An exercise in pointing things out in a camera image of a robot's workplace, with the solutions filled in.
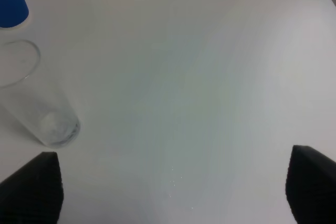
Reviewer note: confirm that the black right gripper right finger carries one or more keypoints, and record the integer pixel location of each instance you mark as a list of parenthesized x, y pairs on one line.
[(310, 186)]

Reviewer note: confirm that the blue and white paper cup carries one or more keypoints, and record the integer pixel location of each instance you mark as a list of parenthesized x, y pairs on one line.
[(13, 13)]

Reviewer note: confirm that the tall clear drinking glass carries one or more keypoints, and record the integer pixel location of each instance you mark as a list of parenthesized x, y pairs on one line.
[(32, 96)]

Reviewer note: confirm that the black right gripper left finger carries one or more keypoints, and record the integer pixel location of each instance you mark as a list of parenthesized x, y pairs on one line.
[(34, 193)]

